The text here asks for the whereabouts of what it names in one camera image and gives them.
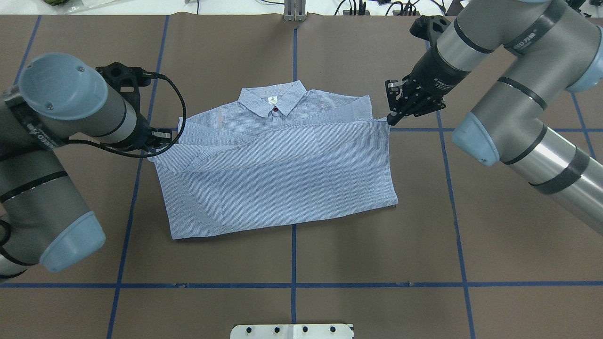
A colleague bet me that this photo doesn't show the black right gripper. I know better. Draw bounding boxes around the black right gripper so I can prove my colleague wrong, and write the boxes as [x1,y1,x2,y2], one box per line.
[385,71,447,126]

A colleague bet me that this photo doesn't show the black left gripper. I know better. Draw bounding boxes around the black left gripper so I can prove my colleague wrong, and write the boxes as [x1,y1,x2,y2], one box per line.
[134,124,173,153]

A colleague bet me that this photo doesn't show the light blue striped shirt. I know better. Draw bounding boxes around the light blue striped shirt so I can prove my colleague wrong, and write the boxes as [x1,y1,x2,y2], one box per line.
[150,81,398,240]

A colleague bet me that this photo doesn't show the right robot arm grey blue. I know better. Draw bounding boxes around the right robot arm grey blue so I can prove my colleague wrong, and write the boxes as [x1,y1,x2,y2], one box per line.
[385,0,603,234]

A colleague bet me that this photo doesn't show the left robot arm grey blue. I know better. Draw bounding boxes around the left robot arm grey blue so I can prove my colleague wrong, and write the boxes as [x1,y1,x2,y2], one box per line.
[0,52,178,283]

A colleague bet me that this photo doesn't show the clear plastic bag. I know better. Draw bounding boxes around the clear plastic bag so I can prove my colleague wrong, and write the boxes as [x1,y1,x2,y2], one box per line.
[60,0,119,14]

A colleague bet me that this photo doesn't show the green cloth pouch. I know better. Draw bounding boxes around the green cloth pouch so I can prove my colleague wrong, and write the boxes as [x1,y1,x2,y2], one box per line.
[43,0,69,6]

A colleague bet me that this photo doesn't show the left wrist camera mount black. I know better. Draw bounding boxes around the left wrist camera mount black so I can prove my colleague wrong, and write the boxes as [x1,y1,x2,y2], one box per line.
[95,62,151,113]

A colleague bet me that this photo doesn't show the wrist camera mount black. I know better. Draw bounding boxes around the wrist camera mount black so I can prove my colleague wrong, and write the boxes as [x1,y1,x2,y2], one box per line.
[95,62,151,113]
[409,15,451,45]

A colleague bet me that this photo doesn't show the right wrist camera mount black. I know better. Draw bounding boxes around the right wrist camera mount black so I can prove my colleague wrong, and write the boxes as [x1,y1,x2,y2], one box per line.
[409,15,451,45]

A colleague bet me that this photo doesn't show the black cables at table edge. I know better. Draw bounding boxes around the black cables at table edge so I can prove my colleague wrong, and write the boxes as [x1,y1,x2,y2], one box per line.
[334,0,446,16]

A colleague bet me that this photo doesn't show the grey aluminium frame post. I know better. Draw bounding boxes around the grey aluminium frame post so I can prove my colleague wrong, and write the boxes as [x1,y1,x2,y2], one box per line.
[283,0,307,22]

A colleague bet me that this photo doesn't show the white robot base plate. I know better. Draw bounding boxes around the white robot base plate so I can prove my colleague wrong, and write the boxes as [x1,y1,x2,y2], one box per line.
[230,323,355,339]

